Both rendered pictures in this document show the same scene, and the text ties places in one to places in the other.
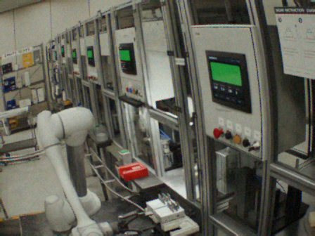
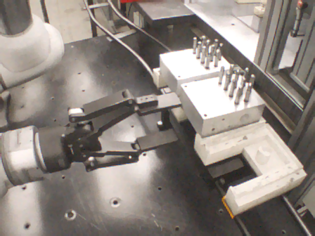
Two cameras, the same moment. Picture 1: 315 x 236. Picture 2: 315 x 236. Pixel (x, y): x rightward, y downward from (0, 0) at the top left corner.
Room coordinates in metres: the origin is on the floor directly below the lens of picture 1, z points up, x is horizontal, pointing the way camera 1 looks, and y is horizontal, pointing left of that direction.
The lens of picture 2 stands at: (1.20, 0.12, 1.23)
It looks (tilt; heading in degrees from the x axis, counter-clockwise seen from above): 46 degrees down; 0
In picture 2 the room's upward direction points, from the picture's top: straight up
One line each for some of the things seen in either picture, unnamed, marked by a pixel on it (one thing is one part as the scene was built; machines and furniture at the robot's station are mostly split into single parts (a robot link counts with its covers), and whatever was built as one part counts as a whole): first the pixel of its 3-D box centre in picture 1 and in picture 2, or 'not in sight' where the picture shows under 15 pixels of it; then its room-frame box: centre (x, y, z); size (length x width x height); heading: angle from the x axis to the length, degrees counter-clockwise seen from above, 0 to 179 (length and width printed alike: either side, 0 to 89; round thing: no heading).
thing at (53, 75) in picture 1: (60, 81); not in sight; (7.39, 1.94, 1.00); 1.30 x 0.51 x 2.00; 21
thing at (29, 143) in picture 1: (15, 134); not in sight; (5.40, 2.53, 0.47); 0.84 x 0.53 x 0.94; 105
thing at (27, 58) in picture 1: (23, 88); not in sight; (7.75, 3.12, 1.00); 1.30 x 0.51 x 2.00; 111
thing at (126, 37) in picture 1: (145, 59); not in sight; (2.32, 0.03, 1.60); 0.42 x 0.29 x 0.46; 21
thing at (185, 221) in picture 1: (171, 223); (216, 128); (1.57, 0.00, 0.84); 0.36 x 0.14 x 0.10; 21
